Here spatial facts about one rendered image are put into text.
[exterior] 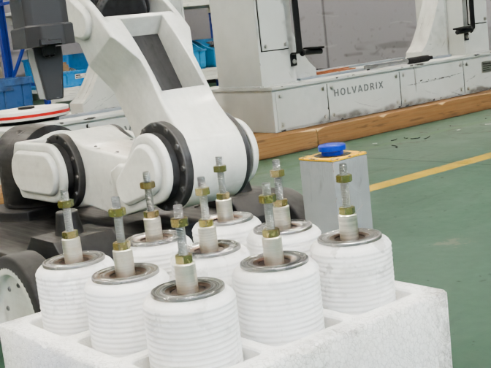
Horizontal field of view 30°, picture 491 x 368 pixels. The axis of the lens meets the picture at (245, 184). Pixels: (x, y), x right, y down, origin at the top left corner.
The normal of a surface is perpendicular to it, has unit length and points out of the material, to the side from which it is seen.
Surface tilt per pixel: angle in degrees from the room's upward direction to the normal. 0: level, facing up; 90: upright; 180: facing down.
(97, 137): 20
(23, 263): 24
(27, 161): 90
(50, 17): 90
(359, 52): 90
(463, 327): 0
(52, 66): 90
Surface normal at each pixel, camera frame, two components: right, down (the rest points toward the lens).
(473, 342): -0.11, -0.98
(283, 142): 0.62, 0.07
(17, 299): -0.78, 0.18
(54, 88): 0.40, 0.11
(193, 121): 0.36, -0.65
